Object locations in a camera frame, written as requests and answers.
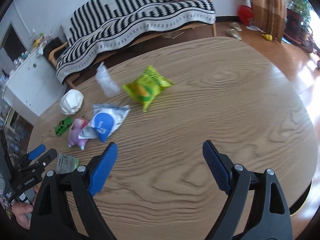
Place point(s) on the clear plastic bag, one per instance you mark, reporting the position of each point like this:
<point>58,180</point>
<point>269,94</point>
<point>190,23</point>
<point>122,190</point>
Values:
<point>107,82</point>

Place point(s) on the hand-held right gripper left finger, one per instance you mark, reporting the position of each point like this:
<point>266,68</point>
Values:
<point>103,170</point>

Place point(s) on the loose papers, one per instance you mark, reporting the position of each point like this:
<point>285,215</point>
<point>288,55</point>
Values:
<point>253,28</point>

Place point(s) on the silver blue foil wrapper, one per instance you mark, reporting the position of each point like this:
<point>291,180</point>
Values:
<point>105,125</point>

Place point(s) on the yellow toy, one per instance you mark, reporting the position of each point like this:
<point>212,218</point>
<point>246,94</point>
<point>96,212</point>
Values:
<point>267,37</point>

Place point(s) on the pink kids tricycle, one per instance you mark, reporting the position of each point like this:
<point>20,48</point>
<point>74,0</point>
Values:
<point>310,45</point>

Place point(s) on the white low shelf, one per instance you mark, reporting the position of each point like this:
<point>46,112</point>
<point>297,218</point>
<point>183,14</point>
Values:
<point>15,127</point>

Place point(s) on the white cabinet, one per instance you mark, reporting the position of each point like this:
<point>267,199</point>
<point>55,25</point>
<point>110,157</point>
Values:
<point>32,85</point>

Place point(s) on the large potted plant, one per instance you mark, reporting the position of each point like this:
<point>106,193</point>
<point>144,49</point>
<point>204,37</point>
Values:
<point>293,22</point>

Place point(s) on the white paper ball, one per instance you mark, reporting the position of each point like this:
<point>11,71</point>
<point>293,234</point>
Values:
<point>71,102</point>

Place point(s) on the white green cigarette pack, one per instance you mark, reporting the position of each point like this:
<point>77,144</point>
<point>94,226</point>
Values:
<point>66,162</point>

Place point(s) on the green crumpled pack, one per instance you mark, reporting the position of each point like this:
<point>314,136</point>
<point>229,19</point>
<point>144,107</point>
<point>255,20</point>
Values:
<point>62,127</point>

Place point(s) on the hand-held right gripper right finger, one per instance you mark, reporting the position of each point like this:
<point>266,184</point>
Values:
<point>216,167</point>

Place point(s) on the brown patterned curtain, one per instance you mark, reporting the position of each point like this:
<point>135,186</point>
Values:
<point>267,7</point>

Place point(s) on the person's left hand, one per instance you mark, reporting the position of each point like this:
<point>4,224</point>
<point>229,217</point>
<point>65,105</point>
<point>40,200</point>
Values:
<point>21,211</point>

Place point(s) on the striped black white sofa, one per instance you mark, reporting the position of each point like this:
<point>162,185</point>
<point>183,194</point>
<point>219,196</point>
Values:
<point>125,25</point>

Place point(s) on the purple pink plastic toy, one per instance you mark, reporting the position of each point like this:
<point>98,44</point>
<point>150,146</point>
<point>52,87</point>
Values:
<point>76,133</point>

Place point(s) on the wooden sofa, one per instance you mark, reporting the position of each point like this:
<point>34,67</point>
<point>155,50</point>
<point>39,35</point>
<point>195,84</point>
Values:
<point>56,52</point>

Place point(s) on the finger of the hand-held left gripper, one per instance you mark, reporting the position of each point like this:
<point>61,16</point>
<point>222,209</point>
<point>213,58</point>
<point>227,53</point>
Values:
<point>36,152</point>
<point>46,158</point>

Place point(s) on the clutter of bottles and toys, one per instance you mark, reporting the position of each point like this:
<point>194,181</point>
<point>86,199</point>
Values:
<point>37,42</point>

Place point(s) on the yellow green snack packet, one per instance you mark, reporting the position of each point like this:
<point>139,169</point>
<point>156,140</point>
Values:
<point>146,87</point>

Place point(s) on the beige slipper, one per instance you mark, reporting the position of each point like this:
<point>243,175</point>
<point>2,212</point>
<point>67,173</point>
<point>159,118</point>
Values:
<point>236,27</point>
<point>233,33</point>

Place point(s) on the red bag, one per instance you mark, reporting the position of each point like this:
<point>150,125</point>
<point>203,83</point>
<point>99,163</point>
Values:
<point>245,15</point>

